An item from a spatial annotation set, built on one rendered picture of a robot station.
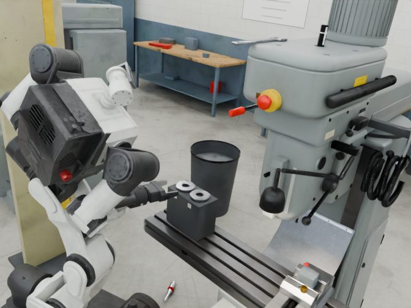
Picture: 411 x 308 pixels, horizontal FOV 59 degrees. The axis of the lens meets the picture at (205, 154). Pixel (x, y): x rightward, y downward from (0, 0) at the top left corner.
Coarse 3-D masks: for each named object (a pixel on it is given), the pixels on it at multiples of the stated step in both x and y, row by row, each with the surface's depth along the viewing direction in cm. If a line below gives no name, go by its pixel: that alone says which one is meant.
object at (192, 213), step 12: (180, 192) 167; (192, 192) 165; (204, 192) 166; (168, 204) 174; (180, 204) 167; (192, 204) 160; (204, 204) 160; (216, 204) 165; (168, 216) 177; (180, 216) 169; (192, 216) 162; (204, 216) 163; (180, 228) 172; (192, 228) 165; (204, 228) 166
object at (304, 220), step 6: (324, 180) 121; (330, 180) 120; (336, 180) 122; (324, 186) 121; (330, 186) 120; (336, 186) 125; (330, 192) 122; (324, 198) 119; (318, 204) 118; (312, 210) 117; (306, 216) 115; (306, 222) 114
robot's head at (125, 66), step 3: (123, 63) 112; (126, 63) 112; (117, 66) 111; (120, 66) 112; (123, 66) 112; (126, 66) 111; (126, 69) 110; (129, 69) 111; (129, 72) 109; (129, 75) 109; (132, 75) 113; (129, 78) 108; (132, 78) 112; (129, 81) 107; (132, 81) 108; (132, 84) 109; (135, 87) 110
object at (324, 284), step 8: (296, 272) 140; (320, 272) 145; (320, 280) 134; (328, 280) 135; (320, 288) 135; (328, 288) 141; (280, 296) 131; (320, 296) 134; (328, 296) 140; (272, 304) 127; (280, 304) 128; (288, 304) 133; (296, 304) 131; (320, 304) 136
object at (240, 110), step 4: (256, 104) 112; (236, 108) 105; (240, 108) 106; (244, 108) 107; (248, 108) 109; (252, 108) 110; (232, 112) 103; (236, 112) 104; (240, 112) 105; (244, 112) 107; (232, 116) 104
